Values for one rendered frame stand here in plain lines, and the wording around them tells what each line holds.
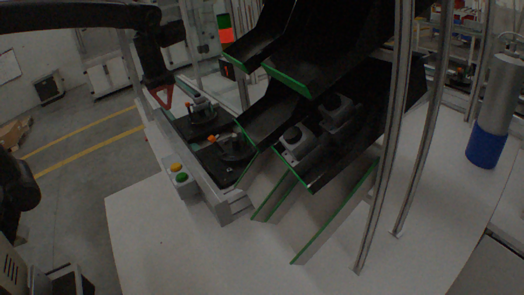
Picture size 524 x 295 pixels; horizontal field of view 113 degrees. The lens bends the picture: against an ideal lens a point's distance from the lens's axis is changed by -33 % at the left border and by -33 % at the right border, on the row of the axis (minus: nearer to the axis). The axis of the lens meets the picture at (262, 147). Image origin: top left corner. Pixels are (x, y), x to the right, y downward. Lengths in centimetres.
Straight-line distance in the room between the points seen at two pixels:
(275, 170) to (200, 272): 35
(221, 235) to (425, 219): 63
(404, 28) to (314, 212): 39
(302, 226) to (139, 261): 51
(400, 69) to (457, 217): 64
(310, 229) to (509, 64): 85
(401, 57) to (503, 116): 78
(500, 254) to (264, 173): 86
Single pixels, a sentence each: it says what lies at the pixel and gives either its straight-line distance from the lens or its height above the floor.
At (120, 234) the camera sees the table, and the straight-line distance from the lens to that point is 96.
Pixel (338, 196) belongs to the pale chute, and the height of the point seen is 110.
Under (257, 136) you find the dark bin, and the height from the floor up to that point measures 120.
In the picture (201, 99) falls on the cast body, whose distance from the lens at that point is 113.
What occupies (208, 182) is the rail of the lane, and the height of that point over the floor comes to 96.
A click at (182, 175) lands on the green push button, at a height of 97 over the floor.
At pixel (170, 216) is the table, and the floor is 86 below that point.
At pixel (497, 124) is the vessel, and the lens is 111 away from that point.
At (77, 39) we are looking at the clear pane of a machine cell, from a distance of 592.
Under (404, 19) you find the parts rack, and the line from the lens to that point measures 35.
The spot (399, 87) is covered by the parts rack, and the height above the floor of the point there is 135.
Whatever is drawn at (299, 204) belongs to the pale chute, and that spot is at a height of 105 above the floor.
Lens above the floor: 148
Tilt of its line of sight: 34 degrees down
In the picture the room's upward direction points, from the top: 8 degrees counter-clockwise
